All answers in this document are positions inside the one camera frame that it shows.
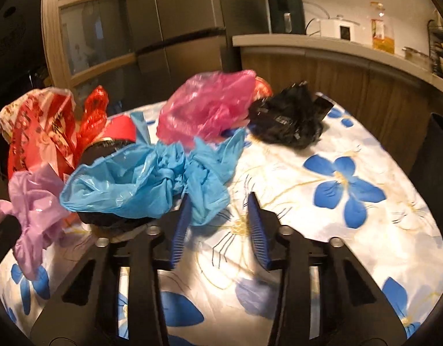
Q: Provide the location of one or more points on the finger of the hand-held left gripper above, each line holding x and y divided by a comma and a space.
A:
5, 238

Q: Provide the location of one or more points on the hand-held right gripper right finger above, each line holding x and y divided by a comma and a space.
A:
257, 230

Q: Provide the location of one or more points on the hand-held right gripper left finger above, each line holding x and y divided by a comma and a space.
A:
180, 230

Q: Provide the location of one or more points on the lilac plastic bag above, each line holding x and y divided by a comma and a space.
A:
34, 202

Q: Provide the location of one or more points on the blue plastic bag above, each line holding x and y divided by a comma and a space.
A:
135, 183

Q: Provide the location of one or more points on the black plastic bag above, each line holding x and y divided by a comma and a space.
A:
286, 122

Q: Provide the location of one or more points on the pink plastic bag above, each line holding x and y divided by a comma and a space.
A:
207, 108

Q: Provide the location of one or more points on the black trash bin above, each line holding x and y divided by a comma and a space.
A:
436, 155

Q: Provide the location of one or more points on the floral tablecloth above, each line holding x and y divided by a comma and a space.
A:
315, 223

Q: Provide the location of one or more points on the black round container red lid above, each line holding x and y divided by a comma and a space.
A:
109, 147

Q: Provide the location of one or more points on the red printed plastic bag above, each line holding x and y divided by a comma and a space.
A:
37, 133

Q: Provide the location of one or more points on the red printed paper cup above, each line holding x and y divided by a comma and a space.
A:
262, 87

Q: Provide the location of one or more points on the wooden lower cabinet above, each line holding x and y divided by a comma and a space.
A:
333, 83

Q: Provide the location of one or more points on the kitchen counter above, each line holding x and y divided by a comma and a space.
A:
315, 45

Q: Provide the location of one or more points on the steel refrigerator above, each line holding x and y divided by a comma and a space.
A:
185, 18

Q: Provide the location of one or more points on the white electric cooker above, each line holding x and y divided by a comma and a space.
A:
338, 29

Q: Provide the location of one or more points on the dark green air fryer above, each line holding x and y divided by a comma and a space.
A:
284, 12

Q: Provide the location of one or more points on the wooden glass door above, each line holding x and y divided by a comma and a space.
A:
95, 25

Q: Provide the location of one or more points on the cooking oil bottle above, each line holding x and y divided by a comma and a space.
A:
382, 32

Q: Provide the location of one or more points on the steel pot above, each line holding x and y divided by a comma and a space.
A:
418, 54

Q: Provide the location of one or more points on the black dish rack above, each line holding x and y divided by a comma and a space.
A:
441, 50

